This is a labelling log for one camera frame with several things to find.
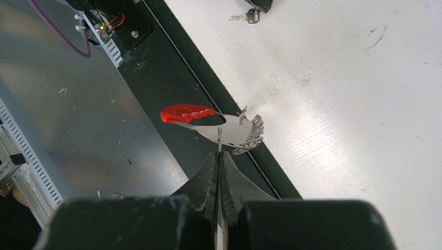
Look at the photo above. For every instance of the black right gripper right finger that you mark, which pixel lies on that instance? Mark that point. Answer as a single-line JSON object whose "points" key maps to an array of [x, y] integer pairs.
{"points": [[254, 220]]}

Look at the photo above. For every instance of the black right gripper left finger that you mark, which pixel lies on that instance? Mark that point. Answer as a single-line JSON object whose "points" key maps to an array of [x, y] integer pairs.
{"points": [[184, 220]]}

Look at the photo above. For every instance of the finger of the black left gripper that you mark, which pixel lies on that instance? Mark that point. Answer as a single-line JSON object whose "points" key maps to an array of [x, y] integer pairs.
{"points": [[262, 5]]}

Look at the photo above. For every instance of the silver key with red tag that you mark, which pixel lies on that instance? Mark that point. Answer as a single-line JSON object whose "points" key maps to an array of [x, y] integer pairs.
{"points": [[252, 16]]}

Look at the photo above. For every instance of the metal key organizer red handle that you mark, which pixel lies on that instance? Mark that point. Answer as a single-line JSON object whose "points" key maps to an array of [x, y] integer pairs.
{"points": [[235, 131]]}

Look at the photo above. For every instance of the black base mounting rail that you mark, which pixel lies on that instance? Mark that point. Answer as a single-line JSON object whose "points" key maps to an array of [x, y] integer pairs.
{"points": [[163, 67]]}

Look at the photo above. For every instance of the right controller board with wires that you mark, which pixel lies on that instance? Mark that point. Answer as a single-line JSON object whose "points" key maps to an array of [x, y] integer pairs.
{"points": [[105, 26]]}

